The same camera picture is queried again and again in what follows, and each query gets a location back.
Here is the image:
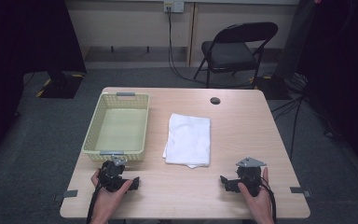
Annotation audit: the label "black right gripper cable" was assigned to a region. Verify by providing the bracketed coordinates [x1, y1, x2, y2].
[260, 176, 278, 223]

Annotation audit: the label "black stand base yellow tape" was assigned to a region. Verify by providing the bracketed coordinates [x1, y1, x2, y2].
[36, 70, 86, 100]

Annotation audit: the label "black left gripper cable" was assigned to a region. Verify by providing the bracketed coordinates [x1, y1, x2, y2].
[86, 185, 102, 224]

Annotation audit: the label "black folding chair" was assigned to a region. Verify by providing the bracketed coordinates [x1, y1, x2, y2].
[193, 21, 279, 90]

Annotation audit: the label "dark curtain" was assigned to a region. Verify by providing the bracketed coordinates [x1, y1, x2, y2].
[0, 0, 87, 164]
[273, 0, 358, 181]

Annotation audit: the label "grey tape strip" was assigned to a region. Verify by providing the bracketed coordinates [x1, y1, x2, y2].
[54, 189, 78, 203]
[289, 186, 312, 199]

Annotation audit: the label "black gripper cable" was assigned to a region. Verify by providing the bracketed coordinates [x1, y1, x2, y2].
[260, 176, 278, 223]
[86, 185, 102, 224]

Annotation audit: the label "white wall socket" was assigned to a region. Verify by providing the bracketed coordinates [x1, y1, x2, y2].
[163, 0, 185, 14]

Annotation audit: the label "yellow plastic basket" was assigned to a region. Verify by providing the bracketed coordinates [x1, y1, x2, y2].
[81, 91, 151, 162]

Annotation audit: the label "white towel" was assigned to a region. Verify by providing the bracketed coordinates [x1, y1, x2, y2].
[162, 113, 213, 170]

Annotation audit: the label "person's right hand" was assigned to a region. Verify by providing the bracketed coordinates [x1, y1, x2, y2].
[237, 167, 274, 218]

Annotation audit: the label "person's left hand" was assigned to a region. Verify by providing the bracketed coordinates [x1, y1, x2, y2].
[90, 170, 134, 217]

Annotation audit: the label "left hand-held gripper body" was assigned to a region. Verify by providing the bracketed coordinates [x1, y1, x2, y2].
[97, 155, 132, 193]

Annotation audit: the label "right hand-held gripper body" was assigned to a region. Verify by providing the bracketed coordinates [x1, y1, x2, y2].
[235, 157, 268, 198]

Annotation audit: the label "black floor cables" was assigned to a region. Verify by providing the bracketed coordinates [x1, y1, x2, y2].
[269, 92, 309, 161]

